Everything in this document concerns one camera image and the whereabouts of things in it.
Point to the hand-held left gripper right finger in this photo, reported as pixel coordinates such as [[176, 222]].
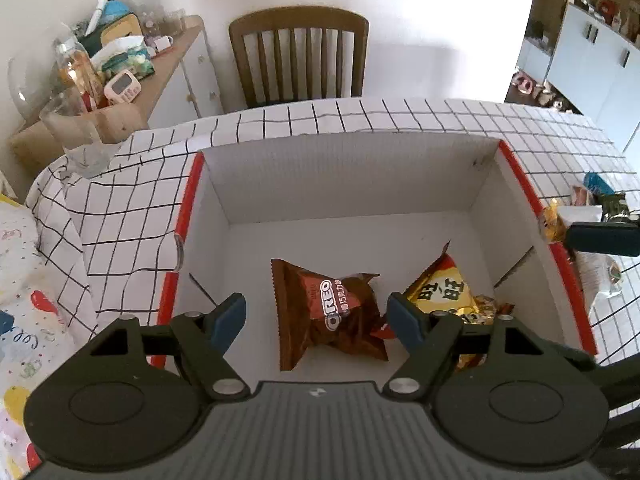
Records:
[[405, 322]]

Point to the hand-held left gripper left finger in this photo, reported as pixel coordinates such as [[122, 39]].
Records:
[[227, 320]]

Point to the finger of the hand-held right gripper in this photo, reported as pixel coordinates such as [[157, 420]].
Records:
[[600, 239]]

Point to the black snack packet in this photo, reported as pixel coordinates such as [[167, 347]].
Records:
[[612, 207]]

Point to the golden yellow snack packet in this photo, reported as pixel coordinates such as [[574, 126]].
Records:
[[450, 290]]

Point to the blue snack packet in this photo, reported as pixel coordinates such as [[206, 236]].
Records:
[[597, 183]]

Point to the brown snack packet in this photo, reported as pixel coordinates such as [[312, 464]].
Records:
[[330, 310]]

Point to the white cardboard box red edges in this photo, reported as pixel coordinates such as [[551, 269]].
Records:
[[350, 180]]

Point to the red white snack packet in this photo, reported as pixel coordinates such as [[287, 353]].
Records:
[[580, 195]]

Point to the small yellow snack packet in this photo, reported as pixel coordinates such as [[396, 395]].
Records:
[[550, 222]]

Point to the pink toy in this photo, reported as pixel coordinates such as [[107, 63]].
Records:
[[523, 81]]

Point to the white cupboard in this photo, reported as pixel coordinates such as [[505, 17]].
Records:
[[590, 60]]

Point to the printed blanket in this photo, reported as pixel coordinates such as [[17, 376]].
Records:
[[30, 285]]

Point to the clear drinking glass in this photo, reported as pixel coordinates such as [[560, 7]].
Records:
[[75, 130]]

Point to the white sideboard wooden top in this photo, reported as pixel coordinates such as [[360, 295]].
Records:
[[200, 75]]

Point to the pink white kitchen timer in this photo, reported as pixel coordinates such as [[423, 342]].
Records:
[[120, 87]]

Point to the green white tissue pack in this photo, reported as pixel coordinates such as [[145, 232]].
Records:
[[125, 57]]

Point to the small white cup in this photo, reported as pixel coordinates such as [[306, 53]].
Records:
[[162, 44]]

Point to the clear jar orange contents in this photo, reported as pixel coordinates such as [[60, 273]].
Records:
[[75, 70]]

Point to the glass jar dark contents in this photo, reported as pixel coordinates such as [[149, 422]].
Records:
[[176, 22], [155, 20]]

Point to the brown wooden chair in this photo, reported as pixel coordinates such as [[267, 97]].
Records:
[[300, 20]]

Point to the yellow box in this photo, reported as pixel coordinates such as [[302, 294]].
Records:
[[125, 27]]

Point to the large clear glass vase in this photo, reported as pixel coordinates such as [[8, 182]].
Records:
[[30, 75]]

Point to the teal packet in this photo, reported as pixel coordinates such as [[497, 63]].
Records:
[[112, 10]]

